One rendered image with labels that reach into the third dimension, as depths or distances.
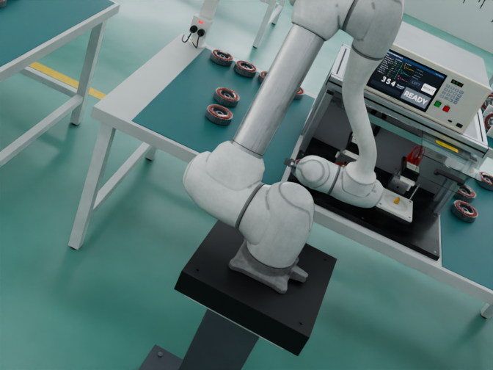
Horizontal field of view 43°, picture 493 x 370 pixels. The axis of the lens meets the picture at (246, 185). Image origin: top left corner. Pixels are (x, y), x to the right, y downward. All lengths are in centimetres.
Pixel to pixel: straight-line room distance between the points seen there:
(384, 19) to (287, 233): 62
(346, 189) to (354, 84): 37
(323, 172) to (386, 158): 84
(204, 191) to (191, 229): 147
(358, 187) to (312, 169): 16
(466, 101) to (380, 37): 87
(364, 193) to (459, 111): 69
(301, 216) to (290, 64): 42
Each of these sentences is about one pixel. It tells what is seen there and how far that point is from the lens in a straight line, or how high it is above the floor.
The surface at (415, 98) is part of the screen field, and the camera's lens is 255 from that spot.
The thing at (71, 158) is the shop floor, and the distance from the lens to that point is 343.
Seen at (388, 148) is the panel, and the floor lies 87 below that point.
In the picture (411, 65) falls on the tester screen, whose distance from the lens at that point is 250.
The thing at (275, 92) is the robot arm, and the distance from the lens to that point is 175.
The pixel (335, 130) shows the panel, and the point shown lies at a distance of 276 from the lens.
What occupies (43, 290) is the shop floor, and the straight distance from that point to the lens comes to 272.
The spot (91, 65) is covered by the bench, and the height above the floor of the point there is 40.
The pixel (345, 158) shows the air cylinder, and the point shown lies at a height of 80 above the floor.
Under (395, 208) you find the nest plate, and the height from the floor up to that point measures 78.
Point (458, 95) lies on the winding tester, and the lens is 255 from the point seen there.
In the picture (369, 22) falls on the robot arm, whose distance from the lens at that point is 174.
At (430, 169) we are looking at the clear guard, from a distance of 238.
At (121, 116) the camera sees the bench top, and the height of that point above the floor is 75.
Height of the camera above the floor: 199
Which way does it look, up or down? 32 degrees down
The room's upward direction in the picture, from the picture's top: 24 degrees clockwise
